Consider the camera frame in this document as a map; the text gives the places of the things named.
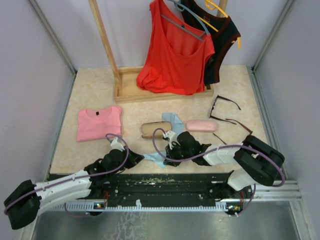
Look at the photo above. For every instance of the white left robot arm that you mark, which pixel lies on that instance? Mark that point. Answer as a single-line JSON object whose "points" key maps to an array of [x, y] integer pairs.
{"points": [[29, 200]]}

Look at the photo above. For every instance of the black frame sunglasses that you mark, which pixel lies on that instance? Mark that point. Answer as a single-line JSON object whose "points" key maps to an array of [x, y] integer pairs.
{"points": [[220, 106]]}

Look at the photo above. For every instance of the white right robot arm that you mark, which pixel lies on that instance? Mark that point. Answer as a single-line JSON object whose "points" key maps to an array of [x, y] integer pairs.
{"points": [[259, 162]]}

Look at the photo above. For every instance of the folded pink t-shirt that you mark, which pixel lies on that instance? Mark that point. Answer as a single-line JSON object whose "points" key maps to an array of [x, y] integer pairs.
{"points": [[95, 124]]}

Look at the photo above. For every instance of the grey-blue plastic hanger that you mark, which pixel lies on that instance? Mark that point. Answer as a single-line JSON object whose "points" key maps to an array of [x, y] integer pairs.
{"points": [[187, 22]]}

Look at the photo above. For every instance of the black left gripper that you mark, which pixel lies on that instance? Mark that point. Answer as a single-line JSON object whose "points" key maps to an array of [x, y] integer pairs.
{"points": [[134, 158]]}

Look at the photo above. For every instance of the black maroon-trimmed tank top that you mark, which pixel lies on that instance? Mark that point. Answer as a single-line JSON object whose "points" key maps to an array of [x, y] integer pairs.
{"points": [[213, 64]]}

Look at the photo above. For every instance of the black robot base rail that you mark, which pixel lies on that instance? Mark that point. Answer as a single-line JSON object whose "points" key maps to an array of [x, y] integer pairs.
{"points": [[177, 192]]}

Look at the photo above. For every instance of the tortoiseshell brown sunglasses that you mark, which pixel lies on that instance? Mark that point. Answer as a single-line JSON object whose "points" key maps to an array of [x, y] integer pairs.
{"points": [[250, 132]]}

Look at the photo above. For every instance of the red tank top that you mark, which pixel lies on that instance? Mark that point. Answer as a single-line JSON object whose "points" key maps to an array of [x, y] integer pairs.
{"points": [[177, 54]]}

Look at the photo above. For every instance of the wooden clothes rack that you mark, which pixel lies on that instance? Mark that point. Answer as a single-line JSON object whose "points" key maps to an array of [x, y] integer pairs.
{"points": [[125, 88]]}

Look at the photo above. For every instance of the pink glasses case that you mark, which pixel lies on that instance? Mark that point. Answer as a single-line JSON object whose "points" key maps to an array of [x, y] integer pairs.
{"points": [[201, 126]]}

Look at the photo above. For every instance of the plaid brown glasses case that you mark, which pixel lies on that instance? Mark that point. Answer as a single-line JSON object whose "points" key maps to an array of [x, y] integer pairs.
{"points": [[150, 128]]}

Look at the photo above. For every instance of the small light blue cloth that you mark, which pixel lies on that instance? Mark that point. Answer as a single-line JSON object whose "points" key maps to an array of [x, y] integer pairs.
{"points": [[156, 158]]}

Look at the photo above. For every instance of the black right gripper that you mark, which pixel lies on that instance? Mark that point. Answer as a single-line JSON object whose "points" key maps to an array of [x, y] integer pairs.
{"points": [[170, 153]]}

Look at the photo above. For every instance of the yellow plastic hanger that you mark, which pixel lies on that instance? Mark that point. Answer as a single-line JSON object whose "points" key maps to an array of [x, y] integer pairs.
{"points": [[220, 15]]}

